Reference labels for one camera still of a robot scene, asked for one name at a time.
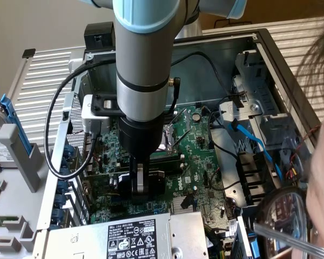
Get black wire with connector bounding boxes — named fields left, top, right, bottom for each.
left=171, top=51, right=245, bottom=105

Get green motherboard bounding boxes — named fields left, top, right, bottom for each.
left=82, top=105, right=240, bottom=259

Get blue flat wire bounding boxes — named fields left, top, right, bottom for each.
left=228, top=118, right=285, bottom=182

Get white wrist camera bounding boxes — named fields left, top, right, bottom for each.
left=80, top=93, right=112, bottom=135

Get black box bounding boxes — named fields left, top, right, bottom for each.
left=83, top=22, right=116, bottom=51

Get green graphics card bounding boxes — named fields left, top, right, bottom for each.
left=82, top=169, right=166, bottom=202

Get thin black wire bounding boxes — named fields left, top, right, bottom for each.
left=208, top=167, right=241, bottom=192
left=207, top=106, right=238, bottom=159

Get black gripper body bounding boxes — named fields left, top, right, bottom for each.
left=117, top=113, right=165, bottom=164

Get open metal PC case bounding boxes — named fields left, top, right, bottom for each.
left=33, top=28, right=324, bottom=259

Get black fan shroud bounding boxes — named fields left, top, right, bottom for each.
left=236, top=151, right=284, bottom=207

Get grey parts rack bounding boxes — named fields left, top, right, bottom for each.
left=0, top=123, right=52, bottom=259

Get eyeglasses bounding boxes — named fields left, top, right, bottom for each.
left=252, top=185, right=324, bottom=259

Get black RAM slot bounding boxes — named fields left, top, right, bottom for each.
left=150, top=154, right=185, bottom=169

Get red black twisted wire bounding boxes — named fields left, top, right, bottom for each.
left=286, top=124, right=322, bottom=173

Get thick black camera cable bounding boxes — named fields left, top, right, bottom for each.
left=44, top=59, right=117, bottom=181

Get black cable with gold plug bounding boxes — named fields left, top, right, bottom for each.
left=167, top=77, right=182, bottom=115

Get silver heat sink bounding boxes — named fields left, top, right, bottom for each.
left=171, top=195, right=198, bottom=214

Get silver disk bay bracket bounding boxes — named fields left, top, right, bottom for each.
left=218, top=100, right=262, bottom=128

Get silver power supply unit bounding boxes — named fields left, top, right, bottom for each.
left=44, top=211, right=209, bottom=259

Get grey disk bay cage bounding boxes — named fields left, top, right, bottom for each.
left=231, top=205, right=262, bottom=259

